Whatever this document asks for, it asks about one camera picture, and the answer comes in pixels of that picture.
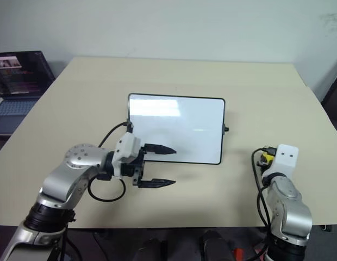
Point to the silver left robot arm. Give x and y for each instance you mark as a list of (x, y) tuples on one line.
[(76, 168)]

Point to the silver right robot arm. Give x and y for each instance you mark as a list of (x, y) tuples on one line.
[(289, 206)]

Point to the small red object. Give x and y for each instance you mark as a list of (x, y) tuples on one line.
[(238, 254)]

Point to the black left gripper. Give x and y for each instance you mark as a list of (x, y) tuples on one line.
[(136, 171)]

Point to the dark rounded shape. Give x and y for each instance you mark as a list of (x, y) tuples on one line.
[(214, 246)]

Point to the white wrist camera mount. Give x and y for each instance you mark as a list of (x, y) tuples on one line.
[(128, 146), (285, 159)]

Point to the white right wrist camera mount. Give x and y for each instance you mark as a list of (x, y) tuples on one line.
[(285, 159)]

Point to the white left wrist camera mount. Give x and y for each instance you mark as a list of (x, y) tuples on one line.
[(128, 146)]

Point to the open laptop with lit screen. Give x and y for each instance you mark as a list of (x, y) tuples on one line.
[(19, 73)]

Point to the black-framed whiteboard with stand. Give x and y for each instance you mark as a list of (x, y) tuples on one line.
[(184, 127)]

